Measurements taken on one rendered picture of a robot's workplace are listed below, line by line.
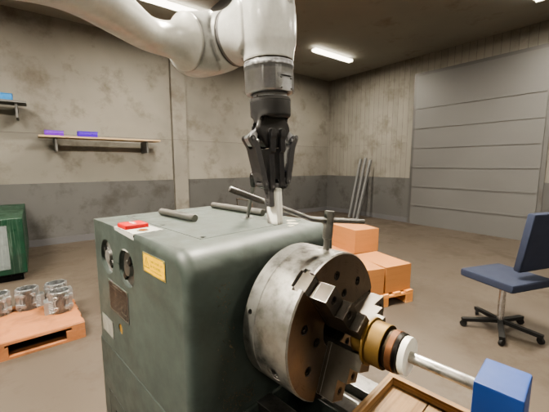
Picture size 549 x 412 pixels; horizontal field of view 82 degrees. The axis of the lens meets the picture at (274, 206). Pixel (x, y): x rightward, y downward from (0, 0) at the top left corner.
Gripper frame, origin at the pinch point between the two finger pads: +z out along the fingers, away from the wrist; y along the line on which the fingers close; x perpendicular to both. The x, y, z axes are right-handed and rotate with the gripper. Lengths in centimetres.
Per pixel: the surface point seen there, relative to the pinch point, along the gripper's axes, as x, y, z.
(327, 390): -9.6, 3.2, 36.9
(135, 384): 39, -17, 50
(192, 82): 592, 346, -170
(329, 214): -3.5, 13.3, 3.5
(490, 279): 7, 248, 97
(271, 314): -2.3, -4.2, 20.1
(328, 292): -10.8, 2.5, 15.5
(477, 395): -34.1, 6.1, 25.6
